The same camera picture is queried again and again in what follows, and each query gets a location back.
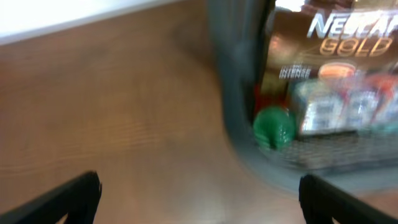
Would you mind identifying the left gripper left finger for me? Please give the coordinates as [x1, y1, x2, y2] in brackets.
[1, 171, 102, 224]

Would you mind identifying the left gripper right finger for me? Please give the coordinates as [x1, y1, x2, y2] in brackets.
[298, 174, 397, 224]

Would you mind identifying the green lid jar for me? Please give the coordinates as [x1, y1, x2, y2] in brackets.
[252, 106, 296, 150]

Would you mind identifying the brown Nescafe Gold bag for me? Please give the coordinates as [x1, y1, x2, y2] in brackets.
[259, 1, 397, 96]

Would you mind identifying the Kleenex tissue multipack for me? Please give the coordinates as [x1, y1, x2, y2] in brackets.
[289, 73, 397, 136]

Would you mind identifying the spaghetti pack red yellow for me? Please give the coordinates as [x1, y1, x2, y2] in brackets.
[254, 85, 287, 115]

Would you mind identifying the grey plastic basket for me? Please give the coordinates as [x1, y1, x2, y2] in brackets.
[206, 0, 397, 193]

